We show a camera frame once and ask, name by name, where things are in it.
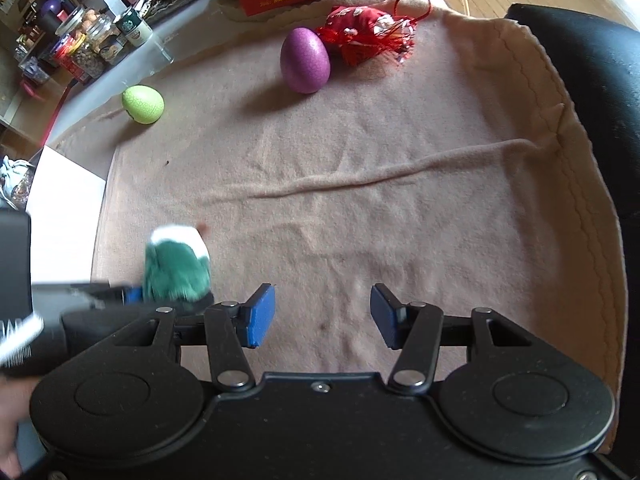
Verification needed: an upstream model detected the black chair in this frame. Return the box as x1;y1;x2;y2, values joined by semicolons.
505;4;640;480

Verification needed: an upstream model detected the glass jar with nuts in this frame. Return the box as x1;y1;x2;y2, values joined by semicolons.
82;7;127;66

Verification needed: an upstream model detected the green plush toy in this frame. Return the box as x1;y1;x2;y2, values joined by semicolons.
142;225;211;307

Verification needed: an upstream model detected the green white cup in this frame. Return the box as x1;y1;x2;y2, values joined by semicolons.
114;7;153;46

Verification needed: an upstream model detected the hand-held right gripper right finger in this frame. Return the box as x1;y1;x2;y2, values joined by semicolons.
370;282;533;395

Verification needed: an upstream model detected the blue floral drawstring pouch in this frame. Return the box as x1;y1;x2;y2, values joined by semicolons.
0;156;36;208

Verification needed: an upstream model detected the red tasselled fabric pouch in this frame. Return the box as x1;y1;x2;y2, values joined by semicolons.
317;0;433;68

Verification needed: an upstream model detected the beige blanket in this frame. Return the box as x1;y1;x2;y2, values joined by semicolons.
50;0;628;456

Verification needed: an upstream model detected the red label jar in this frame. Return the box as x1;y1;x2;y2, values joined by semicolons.
52;35;91;83

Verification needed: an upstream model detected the yellow lid glass jar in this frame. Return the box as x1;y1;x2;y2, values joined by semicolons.
70;35;107;80

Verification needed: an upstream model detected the person's left hand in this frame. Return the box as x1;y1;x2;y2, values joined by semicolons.
0;377;40;478

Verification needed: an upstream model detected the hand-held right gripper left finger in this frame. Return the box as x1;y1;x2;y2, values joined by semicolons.
112;282;277;393

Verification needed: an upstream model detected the green toy egg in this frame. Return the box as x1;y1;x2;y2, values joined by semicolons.
121;85;165;125

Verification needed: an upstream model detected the purple toy egg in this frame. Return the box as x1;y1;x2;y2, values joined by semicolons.
280;27;331;95

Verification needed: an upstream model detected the jars and bottles cluster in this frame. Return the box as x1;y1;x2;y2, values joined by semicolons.
0;0;106;86

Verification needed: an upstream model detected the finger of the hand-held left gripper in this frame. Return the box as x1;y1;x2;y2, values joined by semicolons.
61;306;157;361
32;282;144;306

